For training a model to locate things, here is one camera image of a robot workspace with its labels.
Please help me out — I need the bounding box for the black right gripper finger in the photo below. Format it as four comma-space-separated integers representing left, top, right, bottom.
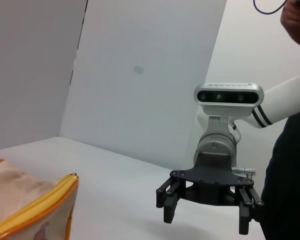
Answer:
155, 177, 188, 224
237, 186, 265, 236

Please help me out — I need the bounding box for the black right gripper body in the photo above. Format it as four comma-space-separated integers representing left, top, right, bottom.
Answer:
169, 152, 254, 207

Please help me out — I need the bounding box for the beige food bag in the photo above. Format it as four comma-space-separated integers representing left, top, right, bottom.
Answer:
0, 158, 80, 240

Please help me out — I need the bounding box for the thin blue cable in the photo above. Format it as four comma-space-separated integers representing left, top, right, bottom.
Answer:
252, 0, 288, 13

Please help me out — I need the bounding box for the person's bare hand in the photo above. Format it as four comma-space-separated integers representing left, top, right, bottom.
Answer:
279, 0, 300, 31

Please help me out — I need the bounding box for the person in dark clothing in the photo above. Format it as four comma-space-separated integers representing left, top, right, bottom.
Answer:
260, 104, 300, 240

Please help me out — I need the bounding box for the right gripper silver cable connector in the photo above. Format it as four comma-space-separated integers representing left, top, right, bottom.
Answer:
231, 166, 256, 180

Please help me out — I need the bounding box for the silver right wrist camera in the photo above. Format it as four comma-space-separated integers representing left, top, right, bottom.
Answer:
194, 82, 264, 131

